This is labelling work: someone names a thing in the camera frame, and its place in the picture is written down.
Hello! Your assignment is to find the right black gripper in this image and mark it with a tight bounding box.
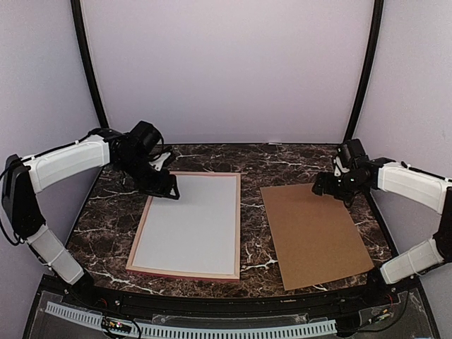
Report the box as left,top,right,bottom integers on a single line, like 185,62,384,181
313,170,366,203

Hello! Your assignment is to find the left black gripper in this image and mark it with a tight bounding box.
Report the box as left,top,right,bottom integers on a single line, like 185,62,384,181
117,153,179,199

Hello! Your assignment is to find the brown cardboard backing board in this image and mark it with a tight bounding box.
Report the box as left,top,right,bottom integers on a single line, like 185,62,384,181
261,184,374,290

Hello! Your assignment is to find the cat and books photo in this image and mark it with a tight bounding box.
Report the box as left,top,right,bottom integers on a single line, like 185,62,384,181
133,174,237,275

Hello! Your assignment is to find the pink wooden picture frame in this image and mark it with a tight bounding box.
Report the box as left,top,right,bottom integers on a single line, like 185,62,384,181
125,171,242,283

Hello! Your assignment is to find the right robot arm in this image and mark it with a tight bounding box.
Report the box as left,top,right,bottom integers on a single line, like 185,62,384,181
312,138,451,307

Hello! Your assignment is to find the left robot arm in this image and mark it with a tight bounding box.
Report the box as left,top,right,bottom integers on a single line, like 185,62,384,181
1,121,180,308

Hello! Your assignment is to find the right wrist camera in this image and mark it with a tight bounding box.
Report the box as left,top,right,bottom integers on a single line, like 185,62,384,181
333,155,350,177

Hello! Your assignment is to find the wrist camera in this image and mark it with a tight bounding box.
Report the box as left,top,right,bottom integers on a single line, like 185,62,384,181
149,150,175,172
333,155,350,177

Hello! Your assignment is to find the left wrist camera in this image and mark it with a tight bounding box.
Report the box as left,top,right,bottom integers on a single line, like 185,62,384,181
149,150,175,172

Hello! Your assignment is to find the right black corner post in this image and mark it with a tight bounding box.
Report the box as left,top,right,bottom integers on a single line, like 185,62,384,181
343,0,384,142

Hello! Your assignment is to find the black corner post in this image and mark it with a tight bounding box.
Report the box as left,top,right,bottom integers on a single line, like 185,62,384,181
343,0,384,142
70,0,112,130

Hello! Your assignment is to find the white slotted cable duct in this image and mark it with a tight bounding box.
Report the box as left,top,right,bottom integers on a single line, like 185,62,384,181
44,302,338,338

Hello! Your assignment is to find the black front rail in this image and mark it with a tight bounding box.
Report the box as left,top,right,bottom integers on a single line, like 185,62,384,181
42,278,407,321

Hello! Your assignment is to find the left black corner post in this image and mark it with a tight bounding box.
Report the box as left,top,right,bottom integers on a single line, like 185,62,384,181
70,0,112,130

